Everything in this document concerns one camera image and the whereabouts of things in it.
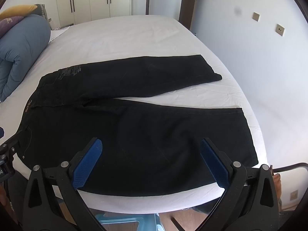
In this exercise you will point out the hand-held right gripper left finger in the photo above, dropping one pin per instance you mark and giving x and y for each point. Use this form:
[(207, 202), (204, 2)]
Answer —
[(90, 158)]

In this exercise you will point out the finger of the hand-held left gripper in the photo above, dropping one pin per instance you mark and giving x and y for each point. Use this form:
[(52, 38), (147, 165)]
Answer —
[(10, 146)]

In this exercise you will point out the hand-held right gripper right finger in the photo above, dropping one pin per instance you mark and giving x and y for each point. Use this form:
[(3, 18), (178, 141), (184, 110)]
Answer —
[(215, 161)]

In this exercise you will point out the black denim pants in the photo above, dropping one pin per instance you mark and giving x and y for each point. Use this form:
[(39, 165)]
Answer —
[(134, 130)]

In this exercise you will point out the light blue plastic stool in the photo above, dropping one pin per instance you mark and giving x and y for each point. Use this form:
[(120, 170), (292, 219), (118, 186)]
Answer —
[(134, 222)]

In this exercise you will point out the blue rolled duvet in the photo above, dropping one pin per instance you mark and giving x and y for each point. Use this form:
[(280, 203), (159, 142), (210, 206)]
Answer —
[(19, 50)]

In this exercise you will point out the purple pillow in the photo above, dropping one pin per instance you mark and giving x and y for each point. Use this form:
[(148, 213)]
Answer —
[(8, 22)]

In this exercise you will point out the white pillow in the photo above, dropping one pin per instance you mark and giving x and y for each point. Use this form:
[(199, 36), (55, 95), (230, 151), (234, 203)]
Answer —
[(59, 32)]

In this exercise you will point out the white bed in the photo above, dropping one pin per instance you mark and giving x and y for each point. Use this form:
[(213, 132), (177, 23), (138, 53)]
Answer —
[(134, 38)]

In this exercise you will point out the yellow pillow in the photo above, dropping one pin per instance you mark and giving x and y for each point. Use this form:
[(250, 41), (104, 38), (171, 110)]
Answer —
[(16, 10)]

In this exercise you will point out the grey pillow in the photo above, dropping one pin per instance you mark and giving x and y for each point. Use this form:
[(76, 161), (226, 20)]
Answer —
[(43, 12)]

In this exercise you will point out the dark wooden door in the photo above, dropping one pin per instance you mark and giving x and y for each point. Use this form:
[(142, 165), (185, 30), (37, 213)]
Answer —
[(190, 7)]

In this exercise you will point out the white wardrobe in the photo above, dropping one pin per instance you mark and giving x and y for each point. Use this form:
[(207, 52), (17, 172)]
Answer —
[(96, 0)]

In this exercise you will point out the beige wall socket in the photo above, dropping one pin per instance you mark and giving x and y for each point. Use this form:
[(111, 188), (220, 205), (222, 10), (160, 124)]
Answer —
[(294, 195)]

